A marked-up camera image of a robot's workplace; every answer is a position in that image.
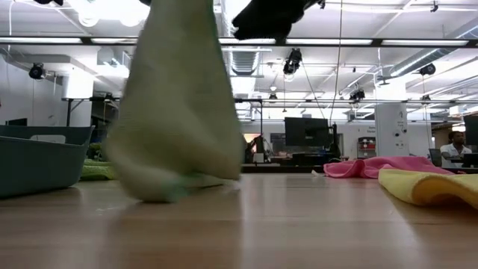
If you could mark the lime green microfiber towel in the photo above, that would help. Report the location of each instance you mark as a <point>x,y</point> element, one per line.
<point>97,172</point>

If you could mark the pink microfiber towel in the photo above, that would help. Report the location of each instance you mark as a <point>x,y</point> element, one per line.
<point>373,164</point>

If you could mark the shelf with red bins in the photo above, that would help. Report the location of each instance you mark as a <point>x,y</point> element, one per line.
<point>366,147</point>

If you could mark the black background robot frame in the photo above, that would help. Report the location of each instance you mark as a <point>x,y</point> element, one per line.
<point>250,100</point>

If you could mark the small potted plant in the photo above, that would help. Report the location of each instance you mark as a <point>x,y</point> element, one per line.
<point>95,151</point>

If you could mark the black ceiling spotlight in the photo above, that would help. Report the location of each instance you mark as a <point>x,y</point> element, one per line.
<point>427,69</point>
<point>292,61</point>
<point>357,95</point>
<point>37,71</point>

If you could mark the black background shelf rack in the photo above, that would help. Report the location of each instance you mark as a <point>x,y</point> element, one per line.
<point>101,112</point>

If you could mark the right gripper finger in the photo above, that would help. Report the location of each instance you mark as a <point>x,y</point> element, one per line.
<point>265,26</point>

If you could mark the white building column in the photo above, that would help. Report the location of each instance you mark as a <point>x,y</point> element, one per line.
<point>392,130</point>

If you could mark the black computer monitor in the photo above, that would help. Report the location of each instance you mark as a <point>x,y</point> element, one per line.
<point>471,129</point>
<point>306,132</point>
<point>16,122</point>

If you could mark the person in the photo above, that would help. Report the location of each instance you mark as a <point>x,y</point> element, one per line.
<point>453,151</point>

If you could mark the pale green teal-edged towel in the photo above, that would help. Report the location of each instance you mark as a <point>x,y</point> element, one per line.
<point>175,112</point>

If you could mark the teal plastic bin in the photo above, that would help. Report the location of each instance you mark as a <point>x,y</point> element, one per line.
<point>22,168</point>

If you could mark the silver ventilation duct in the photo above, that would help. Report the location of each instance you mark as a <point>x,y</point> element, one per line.
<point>246,63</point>

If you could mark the yellow microfiber towel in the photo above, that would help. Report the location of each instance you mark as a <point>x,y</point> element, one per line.
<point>418,187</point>

